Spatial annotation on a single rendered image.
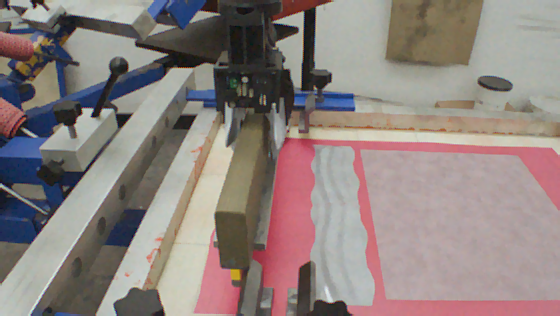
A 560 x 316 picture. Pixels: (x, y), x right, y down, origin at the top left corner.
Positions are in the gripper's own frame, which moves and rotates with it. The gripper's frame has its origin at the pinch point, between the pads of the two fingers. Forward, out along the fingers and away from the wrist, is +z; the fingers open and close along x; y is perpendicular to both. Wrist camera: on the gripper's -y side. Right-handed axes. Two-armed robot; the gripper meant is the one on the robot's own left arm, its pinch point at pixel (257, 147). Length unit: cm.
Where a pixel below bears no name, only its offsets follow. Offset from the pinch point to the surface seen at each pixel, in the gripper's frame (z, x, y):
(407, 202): 9.8, 22.4, -1.7
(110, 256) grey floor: 105, -79, -77
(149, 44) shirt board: 10, -46, -82
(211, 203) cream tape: 9.7, -7.1, 0.4
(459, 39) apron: 36, 97, -196
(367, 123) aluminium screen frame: 8.7, 18.7, -25.5
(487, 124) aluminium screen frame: 8, 43, -25
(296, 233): 9.8, 5.8, 6.1
